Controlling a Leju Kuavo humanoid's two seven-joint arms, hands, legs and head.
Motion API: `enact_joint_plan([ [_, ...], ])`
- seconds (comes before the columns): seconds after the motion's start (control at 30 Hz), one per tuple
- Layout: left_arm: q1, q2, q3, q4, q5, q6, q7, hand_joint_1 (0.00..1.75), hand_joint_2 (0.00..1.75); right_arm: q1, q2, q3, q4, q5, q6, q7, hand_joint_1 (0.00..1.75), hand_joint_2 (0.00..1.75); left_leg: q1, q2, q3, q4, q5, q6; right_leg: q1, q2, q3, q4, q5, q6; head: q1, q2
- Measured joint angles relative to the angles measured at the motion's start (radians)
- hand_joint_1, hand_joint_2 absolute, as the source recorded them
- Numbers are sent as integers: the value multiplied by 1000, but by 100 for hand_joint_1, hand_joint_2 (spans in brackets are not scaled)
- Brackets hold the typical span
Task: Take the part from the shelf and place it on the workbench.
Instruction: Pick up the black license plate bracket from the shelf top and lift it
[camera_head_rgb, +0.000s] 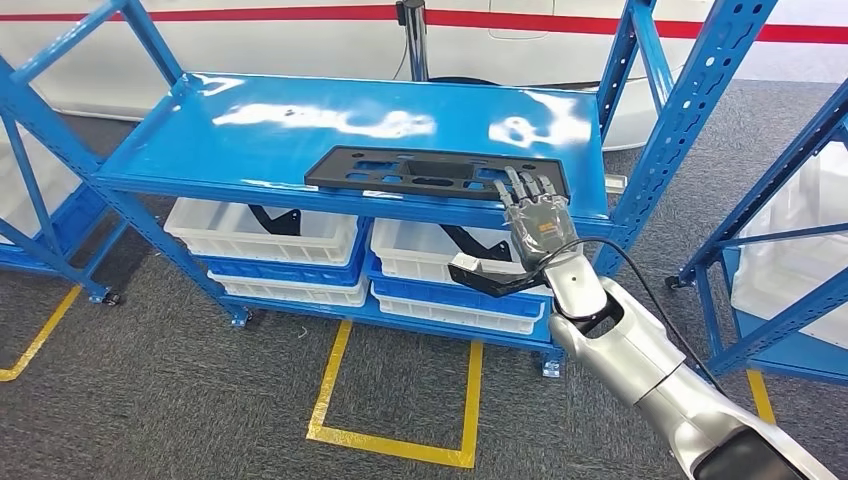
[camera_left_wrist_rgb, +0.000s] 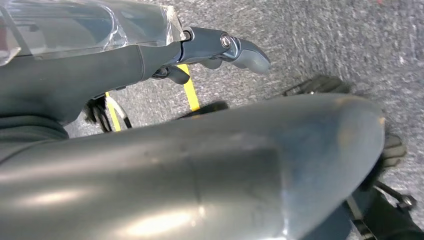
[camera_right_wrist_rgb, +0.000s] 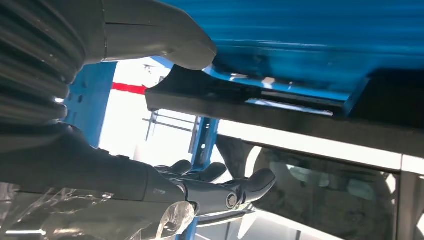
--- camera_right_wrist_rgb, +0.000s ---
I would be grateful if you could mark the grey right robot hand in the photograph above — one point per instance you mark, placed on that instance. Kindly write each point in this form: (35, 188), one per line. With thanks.
(109, 179)

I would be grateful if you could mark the blue metal shelf rack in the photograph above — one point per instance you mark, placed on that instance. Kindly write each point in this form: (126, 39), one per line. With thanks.
(298, 43)

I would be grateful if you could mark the clear plastic film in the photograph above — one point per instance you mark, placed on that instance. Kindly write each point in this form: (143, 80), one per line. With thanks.
(82, 218)

